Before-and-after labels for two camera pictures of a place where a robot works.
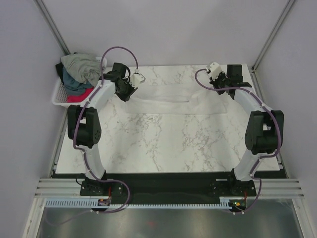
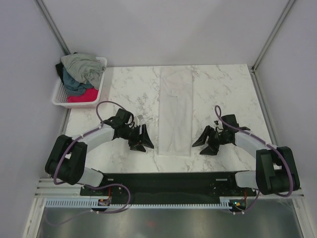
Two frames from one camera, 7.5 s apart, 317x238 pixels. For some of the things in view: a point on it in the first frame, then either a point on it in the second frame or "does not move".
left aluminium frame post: x=52 y=26 does not move
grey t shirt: x=84 y=67 does not move
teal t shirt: x=73 y=87 does not move
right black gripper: x=214 y=83 -> x=212 y=149
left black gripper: x=126 y=98 -> x=143 y=138
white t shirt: x=177 y=99 -> x=175 y=111
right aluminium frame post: x=290 y=2 does not move
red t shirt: x=80 y=98 does not move
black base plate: x=162 y=189 does not move
